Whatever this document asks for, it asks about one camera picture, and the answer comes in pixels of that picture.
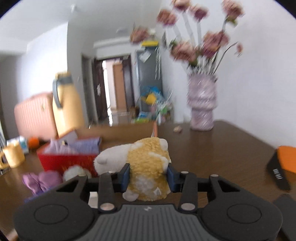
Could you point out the mottled purple vase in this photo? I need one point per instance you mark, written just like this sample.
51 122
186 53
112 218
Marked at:
201 104

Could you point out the wooden door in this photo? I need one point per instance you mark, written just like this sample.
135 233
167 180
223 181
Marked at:
119 85

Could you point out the blue tissue packet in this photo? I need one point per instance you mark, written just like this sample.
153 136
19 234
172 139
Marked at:
23 141

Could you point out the small beige scrap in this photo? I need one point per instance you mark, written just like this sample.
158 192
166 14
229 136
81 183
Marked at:
177 129

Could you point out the pile of colourful toys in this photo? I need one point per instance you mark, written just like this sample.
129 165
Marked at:
152 104

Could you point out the lilac knit gloves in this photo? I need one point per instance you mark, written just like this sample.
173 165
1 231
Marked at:
41 182

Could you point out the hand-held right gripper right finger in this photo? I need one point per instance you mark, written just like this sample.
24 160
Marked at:
172 179

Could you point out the clear hanging umbrella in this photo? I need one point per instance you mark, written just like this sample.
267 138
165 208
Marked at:
158 62

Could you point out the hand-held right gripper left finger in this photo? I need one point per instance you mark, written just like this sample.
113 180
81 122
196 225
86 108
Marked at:
126 178

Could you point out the yellow white plush toy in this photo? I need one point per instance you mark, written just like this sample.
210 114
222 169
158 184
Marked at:
145 162

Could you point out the pink suitcase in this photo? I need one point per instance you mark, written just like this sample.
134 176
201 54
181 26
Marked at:
34 115

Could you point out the yellow box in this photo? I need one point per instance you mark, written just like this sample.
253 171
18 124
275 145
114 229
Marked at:
149 43

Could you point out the red cardboard box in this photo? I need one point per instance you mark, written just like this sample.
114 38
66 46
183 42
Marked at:
69 161

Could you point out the mauve cloth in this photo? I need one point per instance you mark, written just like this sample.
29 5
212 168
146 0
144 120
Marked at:
55 148

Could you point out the yellow mug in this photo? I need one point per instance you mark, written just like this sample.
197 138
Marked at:
15 155

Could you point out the grey refrigerator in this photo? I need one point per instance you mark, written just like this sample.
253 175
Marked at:
148 76

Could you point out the white ceiling lamp socket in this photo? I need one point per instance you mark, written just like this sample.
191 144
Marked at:
74 7

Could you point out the dried pink roses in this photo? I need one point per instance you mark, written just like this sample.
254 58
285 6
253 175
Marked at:
185 51

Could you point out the orange black box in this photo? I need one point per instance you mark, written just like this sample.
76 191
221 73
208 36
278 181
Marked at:
286 157

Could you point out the orange fruit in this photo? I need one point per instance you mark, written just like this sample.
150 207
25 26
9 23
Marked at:
33 143

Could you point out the purple towel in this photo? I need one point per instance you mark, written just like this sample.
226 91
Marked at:
87 146

